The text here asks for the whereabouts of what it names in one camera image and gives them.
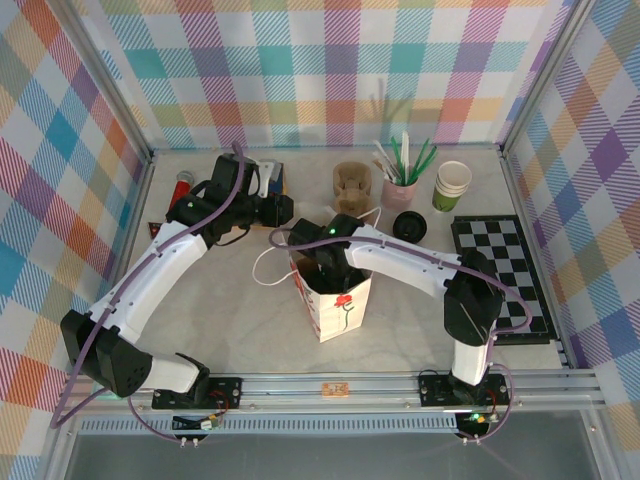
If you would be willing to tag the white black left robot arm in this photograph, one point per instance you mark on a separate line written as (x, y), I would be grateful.
(150, 280)

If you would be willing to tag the red glitter toy microphone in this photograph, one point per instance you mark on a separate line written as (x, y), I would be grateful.
(182, 187)

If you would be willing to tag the thin aluminium wall rail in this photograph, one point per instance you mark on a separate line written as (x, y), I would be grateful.
(190, 149)

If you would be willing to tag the aluminium frame post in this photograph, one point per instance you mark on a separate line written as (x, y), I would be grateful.
(109, 75)
(542, 75)

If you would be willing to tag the stack of black cup lids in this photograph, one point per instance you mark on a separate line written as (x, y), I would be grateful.
(409, 226)

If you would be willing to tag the wide aluminium base rail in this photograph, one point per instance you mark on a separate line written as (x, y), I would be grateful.
(300, 402)

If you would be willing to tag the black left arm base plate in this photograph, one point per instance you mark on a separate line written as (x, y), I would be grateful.
(225, 395)

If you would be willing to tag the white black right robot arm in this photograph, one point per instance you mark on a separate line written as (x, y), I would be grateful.
(400, 260)

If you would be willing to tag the small orange tag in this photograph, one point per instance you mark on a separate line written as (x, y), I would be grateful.
(335, 390)

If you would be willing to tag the stack of green paper cups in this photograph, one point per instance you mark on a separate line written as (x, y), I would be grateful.
(445, 202)

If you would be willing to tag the black connector board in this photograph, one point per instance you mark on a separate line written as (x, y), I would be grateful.
(472, 425)
(182, 424)

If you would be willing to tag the red triangle ruler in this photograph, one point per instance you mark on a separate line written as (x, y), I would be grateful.
(154, 231)

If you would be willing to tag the white flower paper bag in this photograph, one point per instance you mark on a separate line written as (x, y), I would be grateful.
(340, 325)

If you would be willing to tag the black grey chessboard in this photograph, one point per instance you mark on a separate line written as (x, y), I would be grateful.
(500, 235)

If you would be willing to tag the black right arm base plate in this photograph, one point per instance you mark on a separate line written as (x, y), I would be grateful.
(432, 392)

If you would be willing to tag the pink straw holder cup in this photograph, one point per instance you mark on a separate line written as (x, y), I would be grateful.
(397, 195)

